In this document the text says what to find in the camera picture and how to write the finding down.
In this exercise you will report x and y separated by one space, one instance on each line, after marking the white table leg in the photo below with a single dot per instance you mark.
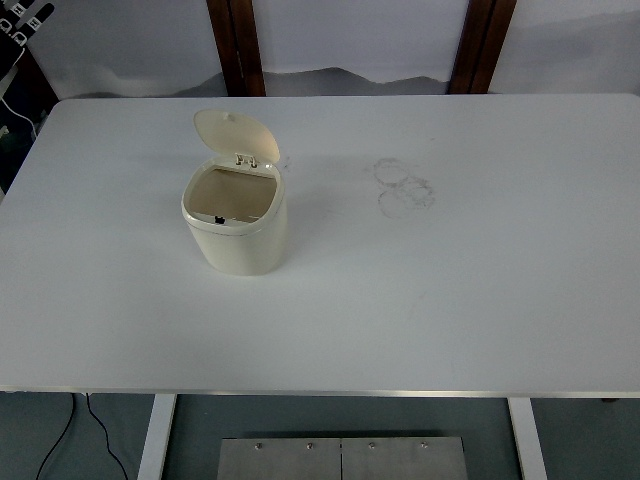
157 437
527 441

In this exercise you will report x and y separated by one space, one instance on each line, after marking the metal base plate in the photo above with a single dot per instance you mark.
343 458

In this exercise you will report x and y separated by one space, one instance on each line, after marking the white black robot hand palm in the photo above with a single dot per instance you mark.
19 25

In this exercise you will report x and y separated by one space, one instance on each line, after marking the left white table leg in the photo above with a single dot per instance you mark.
157 437

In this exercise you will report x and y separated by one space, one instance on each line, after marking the right white table leg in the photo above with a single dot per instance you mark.
527 441

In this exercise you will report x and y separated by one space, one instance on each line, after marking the cream plastic trash can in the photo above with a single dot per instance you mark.
234 204

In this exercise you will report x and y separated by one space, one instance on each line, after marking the right wooden frame post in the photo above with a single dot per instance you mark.
484 31

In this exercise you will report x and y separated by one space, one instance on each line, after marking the wooden frame post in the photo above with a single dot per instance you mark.
234 29
484 31

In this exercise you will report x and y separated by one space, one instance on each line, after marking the left wooden frame post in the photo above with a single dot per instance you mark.
234 29

